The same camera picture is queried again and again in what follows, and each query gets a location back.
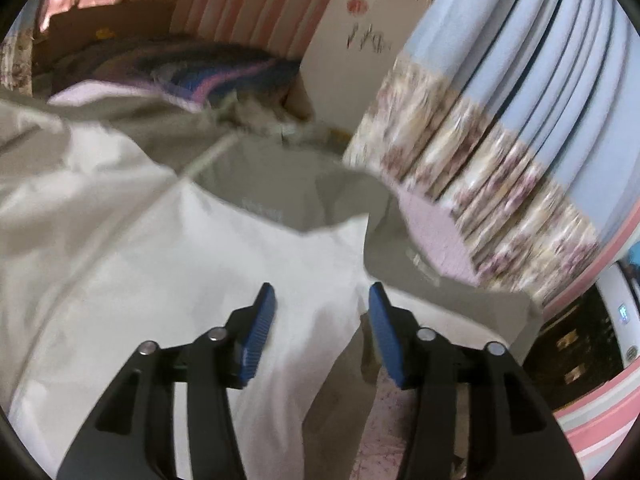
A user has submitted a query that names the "white appliance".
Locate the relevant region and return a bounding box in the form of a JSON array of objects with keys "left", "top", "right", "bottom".
[{"left": 595, "top": 259, "right": 640, "bottom": 377}]

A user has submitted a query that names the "striped blue pink blanket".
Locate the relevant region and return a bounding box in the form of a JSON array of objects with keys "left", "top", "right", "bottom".
[{"left": 90, "top": 42, "right": 302, "bottom": 111}]

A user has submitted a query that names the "pink floral bedsheet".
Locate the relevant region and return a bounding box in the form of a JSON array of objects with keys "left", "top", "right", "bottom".
[{"left": 350, "top": 192, "right": 483, "bottom": 480}]

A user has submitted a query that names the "dark wooden cabinet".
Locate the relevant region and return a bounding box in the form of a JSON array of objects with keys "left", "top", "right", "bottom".
[{"left": 522, "top": 284, "right": 627, "bottom": 413}]

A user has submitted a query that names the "white wardrobe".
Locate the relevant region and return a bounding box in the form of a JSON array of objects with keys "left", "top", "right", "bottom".
[{"left": 299, "top": 0, "right": 453, "bottom": 133}]

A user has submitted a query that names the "beige and white jacket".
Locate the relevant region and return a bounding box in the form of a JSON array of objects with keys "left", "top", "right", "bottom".
[{"left": 0, "top": 82, "right": 546, "bottom": 480}]

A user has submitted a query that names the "blue floral curtain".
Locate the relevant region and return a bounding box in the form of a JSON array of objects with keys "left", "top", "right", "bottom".
[{"left": 342, "top": 0, "right": 640, "bottom": 306}]

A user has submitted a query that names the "beige floral curtain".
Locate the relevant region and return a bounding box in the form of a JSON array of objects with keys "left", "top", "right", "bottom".
[{"left": 0, "top": 27, "right": 36, "bottom": 96}]

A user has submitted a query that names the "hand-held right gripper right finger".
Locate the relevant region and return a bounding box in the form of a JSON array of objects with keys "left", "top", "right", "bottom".
[{"left": 368, "top": 282, "right": 586, "bottom": 480}]

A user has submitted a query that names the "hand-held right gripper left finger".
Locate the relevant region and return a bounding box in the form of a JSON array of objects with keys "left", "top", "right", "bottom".
[{"left": 56, "top": 282, "right": 277, "bottom": 480}]

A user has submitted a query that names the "brown bed headboard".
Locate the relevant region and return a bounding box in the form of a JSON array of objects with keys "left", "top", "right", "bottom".
[{"left": 31, "top": 0, "right": 182, "bottom": 73}]

